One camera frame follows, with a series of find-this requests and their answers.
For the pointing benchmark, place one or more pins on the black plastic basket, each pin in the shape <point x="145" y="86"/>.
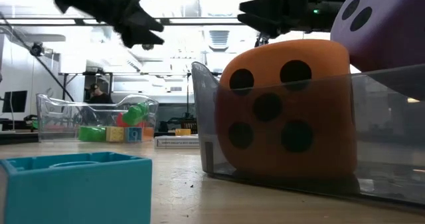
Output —
<point x="191" y="124"/>

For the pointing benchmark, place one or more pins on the black background table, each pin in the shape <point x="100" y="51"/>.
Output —
<point x="74" y="73"/>

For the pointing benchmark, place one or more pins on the purple foam die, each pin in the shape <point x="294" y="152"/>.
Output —
<point x="382" y="41"/>

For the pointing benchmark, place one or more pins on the person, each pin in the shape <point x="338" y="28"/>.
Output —
<point x="99" y="98"/>

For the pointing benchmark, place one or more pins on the yellow toy brick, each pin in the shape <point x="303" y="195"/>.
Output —
<point x="182" y="132"/>

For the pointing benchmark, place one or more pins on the grey translucent plastic tray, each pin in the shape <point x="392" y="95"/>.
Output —
<point x="388" y="134"/>

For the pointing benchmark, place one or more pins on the black ceiling spotlight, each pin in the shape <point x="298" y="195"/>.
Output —
<point x="36" y="50"/>

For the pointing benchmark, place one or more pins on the black frame clamp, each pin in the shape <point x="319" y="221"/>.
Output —
<point x="148" y="47"/>
<point x="261" y="41"/>

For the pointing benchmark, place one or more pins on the teal toy cube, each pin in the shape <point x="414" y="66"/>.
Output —
<point x="133" y="134"/>
<point x="76" y="190"/>

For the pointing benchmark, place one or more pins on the red toy brick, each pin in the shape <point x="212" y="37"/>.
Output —
<point x="119" y="121"/>

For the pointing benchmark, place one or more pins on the small green crate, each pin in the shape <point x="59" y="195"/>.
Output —
<point x="34" y="125"/>

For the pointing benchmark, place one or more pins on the orange toy brick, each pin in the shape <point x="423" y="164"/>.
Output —
<point x="148" y="132"/>

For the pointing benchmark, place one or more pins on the small yellow toy cube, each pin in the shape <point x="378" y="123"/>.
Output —
<point x="115" y="134"/>

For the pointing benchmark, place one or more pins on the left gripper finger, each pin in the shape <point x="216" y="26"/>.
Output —
<point x="142" y="21"/>
<point x="133" y="36"/>

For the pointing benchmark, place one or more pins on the ceiling air vent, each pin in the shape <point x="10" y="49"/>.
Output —
<point x="219" y="39"/>

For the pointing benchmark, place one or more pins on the short green toy brick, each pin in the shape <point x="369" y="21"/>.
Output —
<point x="134" y="115"/>

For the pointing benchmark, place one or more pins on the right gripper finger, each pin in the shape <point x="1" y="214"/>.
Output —
<point x="265" y="23"/>
<point x="269" y="3"/>

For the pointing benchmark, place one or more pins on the orange foam die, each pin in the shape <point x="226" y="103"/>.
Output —
<point x="325" y="58"/>

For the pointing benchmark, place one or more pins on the clear plastic container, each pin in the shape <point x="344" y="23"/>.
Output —
<point x="59" y="117"/>

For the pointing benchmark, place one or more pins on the black computer monitor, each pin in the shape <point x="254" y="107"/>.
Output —
<point x="15" y="101"/>

